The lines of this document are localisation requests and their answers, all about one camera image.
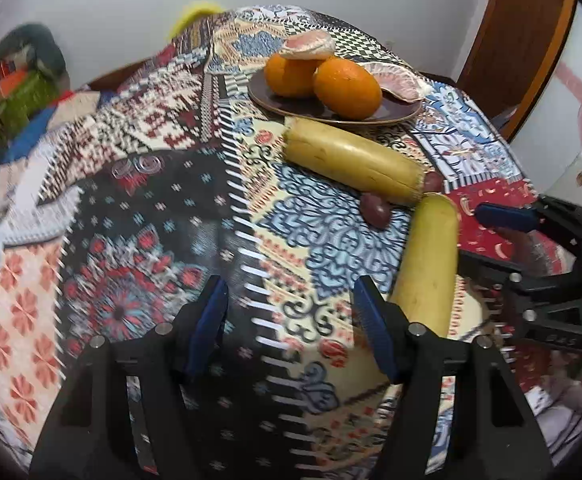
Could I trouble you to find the white heart-decorated sliding door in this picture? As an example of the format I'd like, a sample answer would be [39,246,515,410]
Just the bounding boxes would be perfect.
[511,5,582,201]

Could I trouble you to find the grey pillow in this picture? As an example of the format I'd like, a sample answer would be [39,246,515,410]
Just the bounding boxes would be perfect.
[0,22,67,79]

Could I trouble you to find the patterned patchwork tablecloth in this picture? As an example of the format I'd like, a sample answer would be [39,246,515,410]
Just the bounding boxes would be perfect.
[0,5,572,480]

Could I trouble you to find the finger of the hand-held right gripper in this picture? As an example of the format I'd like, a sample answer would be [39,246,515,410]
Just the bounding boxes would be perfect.
[458,252,579,322]
[474,197,582,256]

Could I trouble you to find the large orange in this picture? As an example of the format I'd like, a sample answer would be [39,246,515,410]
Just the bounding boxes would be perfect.
[313,57,383,121]
[263,53,323,99]

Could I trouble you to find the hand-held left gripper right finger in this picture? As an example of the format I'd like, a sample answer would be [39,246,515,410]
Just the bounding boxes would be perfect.
[352,275,554,480]

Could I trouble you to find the peeled sugarcane piece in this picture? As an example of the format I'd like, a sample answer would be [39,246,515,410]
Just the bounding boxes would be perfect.
[388,194,460,339]
[283,117,426,207]

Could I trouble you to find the blue and cream quilt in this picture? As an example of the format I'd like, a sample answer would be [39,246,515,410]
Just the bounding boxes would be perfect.
[0,91,103,171]

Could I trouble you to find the white printed box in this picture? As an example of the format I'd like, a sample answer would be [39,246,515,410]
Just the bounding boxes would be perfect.
[546,152,582,207]

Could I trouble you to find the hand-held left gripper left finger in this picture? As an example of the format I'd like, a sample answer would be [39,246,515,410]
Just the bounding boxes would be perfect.
[28,275,229,480]

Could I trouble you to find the peeled pomelo segment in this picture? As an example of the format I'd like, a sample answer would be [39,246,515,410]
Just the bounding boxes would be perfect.
[278,31,337,61]
[361,62,435,104]

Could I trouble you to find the dark purple plate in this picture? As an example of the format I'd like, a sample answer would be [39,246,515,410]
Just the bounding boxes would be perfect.
[247,67,422,126]

